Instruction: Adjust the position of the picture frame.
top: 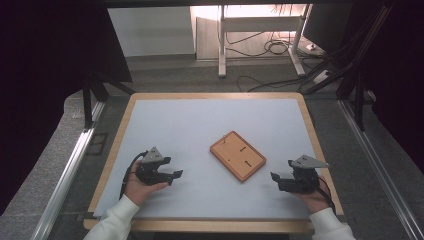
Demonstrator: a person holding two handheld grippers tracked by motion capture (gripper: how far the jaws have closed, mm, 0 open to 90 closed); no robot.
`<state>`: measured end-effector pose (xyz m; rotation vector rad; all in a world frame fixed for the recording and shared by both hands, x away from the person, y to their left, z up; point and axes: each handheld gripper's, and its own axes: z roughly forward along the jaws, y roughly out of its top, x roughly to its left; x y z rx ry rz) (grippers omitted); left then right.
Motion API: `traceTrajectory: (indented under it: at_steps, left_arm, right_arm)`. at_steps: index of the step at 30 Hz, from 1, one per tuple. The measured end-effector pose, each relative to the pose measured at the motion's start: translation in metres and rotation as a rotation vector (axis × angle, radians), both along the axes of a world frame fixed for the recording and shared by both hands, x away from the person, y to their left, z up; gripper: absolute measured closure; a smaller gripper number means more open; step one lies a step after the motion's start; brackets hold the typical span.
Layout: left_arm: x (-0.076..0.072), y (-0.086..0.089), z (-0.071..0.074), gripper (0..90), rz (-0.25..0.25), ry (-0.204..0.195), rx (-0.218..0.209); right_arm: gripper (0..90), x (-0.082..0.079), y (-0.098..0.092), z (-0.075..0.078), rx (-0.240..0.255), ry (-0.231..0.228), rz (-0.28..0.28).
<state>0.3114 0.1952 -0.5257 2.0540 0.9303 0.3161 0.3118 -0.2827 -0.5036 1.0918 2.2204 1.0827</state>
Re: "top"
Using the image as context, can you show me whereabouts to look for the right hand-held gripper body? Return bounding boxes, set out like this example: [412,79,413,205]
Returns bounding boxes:
[279,154,329,194]

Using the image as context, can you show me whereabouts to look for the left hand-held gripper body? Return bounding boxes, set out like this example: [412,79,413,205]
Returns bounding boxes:
[134,146,173,186]

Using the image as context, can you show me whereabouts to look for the wooden picture frame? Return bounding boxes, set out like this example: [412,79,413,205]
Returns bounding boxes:
[209,130,268,184]

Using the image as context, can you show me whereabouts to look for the person's left hand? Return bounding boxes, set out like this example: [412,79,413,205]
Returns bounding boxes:
[123,169,169,207]

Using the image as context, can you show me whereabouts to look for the person's right hand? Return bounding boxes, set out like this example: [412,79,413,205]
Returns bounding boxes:
[293,186,333,214]

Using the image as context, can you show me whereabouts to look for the white table mat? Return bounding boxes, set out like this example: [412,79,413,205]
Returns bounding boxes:
[93,98,338,220]

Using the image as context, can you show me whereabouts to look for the dark floor grate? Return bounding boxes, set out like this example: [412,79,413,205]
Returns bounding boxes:
[85,132,109,156]

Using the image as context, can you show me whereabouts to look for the black metal stand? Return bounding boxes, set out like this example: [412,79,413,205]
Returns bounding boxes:
[82,69,136,130]
[335,68,367,132]

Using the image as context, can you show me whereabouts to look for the white power strip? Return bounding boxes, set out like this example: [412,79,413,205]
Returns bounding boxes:
[313,69,332,85]

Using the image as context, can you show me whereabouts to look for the black curtain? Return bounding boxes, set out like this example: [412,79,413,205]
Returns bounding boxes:
[363,0,424,166]
[0,0,133,216]

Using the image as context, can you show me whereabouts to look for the dark monitor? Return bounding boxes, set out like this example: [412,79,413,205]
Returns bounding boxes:
[301,3,354,54]

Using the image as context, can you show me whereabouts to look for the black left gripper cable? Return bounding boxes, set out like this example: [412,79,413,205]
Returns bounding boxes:
[119,150,148,201]

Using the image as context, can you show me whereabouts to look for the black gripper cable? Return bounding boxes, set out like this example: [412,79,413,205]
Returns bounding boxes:
[119,150,148,201]
[316,175,336,214]

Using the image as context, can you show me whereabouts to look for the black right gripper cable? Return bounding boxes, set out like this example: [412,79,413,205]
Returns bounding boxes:
[316,175,336,214]

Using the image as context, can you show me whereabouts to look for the aluminium rail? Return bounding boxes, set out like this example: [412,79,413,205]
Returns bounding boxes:
[31,100,105,240]
[338,99,424,240]

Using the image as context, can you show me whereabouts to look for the black floor cable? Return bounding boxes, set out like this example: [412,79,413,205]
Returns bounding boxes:
[235,74,303,93]

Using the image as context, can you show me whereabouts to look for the white wall panel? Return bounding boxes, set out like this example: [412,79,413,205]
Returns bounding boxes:
[107,6,196,58]

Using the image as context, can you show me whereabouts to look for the coiled black cables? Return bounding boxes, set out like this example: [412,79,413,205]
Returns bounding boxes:
[225,31,309,58]

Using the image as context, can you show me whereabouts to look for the white desk frame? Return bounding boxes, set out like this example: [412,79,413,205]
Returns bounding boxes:
[218,3,313,78]

